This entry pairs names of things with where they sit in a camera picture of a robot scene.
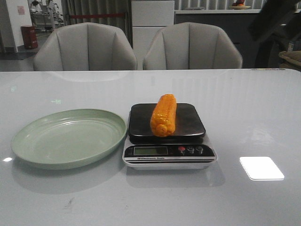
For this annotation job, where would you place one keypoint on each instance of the left grey armchair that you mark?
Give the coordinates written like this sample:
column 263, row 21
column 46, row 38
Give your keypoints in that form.
column 86, row 47

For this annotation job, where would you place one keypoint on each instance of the right grey armchair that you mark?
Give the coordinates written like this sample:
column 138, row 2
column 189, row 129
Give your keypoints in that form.
column 189, row 46

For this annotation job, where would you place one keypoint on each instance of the dark grey counter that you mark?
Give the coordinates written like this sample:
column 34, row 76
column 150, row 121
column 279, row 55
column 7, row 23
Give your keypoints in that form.
column 234, row 22

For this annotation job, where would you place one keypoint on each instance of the fruit bowl on counter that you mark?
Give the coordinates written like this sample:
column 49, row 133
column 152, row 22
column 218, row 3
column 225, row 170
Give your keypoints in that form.
column 239, row 5

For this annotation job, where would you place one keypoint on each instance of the light green plate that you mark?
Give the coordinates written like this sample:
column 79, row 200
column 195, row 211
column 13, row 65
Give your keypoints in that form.
column 69, row 139

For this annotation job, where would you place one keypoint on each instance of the red trash bin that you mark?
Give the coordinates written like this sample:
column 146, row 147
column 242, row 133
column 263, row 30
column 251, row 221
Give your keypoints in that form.
column 29, row 37

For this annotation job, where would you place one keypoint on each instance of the orange corn cob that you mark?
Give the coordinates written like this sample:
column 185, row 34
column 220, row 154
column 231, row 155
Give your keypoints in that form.
column 163, row 119

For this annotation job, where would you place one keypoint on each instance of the grey armchair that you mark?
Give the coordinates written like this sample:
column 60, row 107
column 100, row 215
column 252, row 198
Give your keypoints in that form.
column 189, row 46
column 86, row 47

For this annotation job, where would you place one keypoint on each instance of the beige cushion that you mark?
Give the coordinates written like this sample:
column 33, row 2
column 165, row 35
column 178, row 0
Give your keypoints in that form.
column 290, row 60

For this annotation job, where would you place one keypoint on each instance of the white drawer cabinet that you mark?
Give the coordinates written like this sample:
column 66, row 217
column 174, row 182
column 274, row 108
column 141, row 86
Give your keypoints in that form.
column 148, row 16

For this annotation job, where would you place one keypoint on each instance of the silver black kitchen scale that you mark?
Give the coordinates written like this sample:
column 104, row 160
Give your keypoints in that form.
column 189, row 148

